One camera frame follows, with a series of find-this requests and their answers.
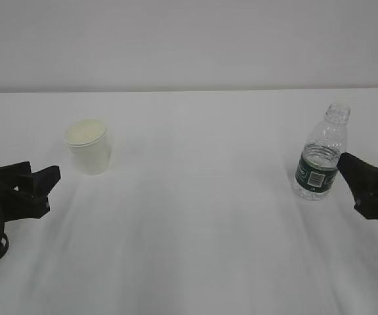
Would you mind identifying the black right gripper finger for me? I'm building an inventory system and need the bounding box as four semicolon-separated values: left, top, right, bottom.
337;152;378;200

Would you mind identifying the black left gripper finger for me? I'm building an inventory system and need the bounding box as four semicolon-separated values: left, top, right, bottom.
18;165;60;198
0;161;32;179

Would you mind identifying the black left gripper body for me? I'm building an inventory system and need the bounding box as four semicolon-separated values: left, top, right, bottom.
0;178;50;222

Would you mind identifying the clear water bottle green label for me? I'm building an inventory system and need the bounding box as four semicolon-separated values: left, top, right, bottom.
293;103;350;201

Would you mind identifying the white paper cup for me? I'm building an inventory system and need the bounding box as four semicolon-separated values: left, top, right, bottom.
64;118;110;175

